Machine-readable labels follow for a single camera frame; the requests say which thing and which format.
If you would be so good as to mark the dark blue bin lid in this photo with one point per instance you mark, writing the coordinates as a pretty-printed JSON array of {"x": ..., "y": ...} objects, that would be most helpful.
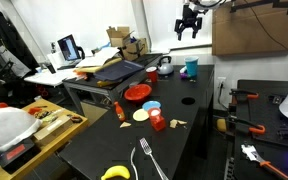
[{"x": 119, "y": 70}]

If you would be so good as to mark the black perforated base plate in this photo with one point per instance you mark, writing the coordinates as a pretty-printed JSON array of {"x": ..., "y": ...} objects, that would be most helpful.
[{"x": 274, "y": 110}]

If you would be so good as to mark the small blue plate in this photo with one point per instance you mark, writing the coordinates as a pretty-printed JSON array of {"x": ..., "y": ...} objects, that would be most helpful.
[{"x": 151, "y": 105}]

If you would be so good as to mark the red plastic party cup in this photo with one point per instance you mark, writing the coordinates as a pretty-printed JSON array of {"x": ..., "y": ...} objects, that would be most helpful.
[{"x": 152, "y": 75}]

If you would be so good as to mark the tan flat box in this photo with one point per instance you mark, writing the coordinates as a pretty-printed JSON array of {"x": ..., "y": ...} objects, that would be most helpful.
[{"x": 52, "y": 128}]

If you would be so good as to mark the small chip crumb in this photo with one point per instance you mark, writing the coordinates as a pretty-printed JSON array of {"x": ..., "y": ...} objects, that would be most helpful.
[{"x": 192, "y": 80}]

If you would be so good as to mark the white wall outlet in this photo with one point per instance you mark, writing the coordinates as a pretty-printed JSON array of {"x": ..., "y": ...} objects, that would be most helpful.
[{"x": 221, "y": 82}]

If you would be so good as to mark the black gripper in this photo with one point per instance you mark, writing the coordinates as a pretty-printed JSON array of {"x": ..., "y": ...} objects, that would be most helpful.
[{"x": 188, "y": 13}]

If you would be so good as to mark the white table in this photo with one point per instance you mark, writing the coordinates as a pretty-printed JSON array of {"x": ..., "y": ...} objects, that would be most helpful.
[{"x": 50, "y": 78}]

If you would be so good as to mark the white rounded cover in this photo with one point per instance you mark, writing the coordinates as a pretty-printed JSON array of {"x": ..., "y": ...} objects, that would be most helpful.
[{"x": 9, "y": 126}]

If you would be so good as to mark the grey metal frame table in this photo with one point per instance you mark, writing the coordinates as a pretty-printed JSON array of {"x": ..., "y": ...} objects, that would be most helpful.
[{"x": 84, "y": 87}]

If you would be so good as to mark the tortilla chip piece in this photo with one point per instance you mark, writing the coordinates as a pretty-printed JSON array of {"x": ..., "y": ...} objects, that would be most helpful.
[
  {"x": 125, "y": 125},
  {"x": 182, "y": 122},
  {"x": 173, "y": 124}
]

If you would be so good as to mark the silver fork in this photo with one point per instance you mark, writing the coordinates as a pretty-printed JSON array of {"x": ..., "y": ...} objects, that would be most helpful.
[{"x": 145, "y": 146}]

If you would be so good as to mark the toy banana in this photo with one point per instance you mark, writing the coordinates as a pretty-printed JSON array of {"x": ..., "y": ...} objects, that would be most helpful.
[{"x": 115, "y": 172}]

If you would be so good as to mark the black scale red display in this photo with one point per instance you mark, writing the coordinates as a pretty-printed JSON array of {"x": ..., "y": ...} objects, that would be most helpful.
[{"x": 15, "y": 152}]

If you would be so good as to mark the teal blue plastic cup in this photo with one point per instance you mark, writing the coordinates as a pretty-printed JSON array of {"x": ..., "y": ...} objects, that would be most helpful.
[{"x": 191, "y": 68}]

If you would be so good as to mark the wooden table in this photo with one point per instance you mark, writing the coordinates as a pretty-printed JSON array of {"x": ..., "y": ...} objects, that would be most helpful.
[{"x": 50, "y": 146}]

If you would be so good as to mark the open cardboard box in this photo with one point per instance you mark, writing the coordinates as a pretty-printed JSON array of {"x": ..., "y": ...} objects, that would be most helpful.
[
  {"x": 119, "y": 40},
  {"x": 135, "y": 50}
]

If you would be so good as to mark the red bowl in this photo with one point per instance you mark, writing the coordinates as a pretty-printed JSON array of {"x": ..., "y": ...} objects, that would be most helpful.
[{"x": 138, "y": 92}]

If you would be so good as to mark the small cream plate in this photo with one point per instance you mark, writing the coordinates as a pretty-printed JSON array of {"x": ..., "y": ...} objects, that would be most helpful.
[{"x": 140, "y": 115}]

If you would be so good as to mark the black hanging fabric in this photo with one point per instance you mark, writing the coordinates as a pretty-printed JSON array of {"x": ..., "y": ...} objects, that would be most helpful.
[{"x": 7, "y": 43}]

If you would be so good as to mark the purple toy eggplant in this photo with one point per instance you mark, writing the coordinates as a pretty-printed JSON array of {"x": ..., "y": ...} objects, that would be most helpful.
[{"x": 183, "y": 76}]

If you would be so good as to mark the wooden board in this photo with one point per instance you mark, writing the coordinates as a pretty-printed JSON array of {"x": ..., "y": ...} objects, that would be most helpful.
[{"x": 97, "y": 68}]

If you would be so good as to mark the open laptop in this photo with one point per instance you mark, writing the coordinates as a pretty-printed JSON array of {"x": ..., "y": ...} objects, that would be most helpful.
[{"x": 69, "y": 48}]

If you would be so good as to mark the orange measuring cup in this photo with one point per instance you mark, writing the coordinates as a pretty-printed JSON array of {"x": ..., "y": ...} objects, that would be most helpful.
[{"x": 158, "y": 122}]

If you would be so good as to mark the silver spoon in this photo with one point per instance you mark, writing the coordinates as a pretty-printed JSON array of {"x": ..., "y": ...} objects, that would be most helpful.
[{"x": 133, "y": 163}]

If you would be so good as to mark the large cardboard panel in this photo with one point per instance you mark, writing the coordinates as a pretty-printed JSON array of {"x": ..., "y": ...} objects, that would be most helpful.
[{"x": 257, "y": 30}]

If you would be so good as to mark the orange hot sauce bottle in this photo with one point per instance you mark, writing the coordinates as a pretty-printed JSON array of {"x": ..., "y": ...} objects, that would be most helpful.
[{"x": 119, "y": 112}]

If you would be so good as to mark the white paper pile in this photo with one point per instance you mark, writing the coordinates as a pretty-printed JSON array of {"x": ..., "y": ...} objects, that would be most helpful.
[{"x": 99, "y": 56}]

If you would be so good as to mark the yellow sponge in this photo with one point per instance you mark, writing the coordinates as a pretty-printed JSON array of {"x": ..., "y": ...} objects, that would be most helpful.
[{"x": 221, "y": 125}]

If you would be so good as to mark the black orange bar clamp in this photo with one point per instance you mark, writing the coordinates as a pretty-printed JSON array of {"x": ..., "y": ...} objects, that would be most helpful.
[
  {"x": 244, "y": 95},
  {"x": 249, "y": 126}
]

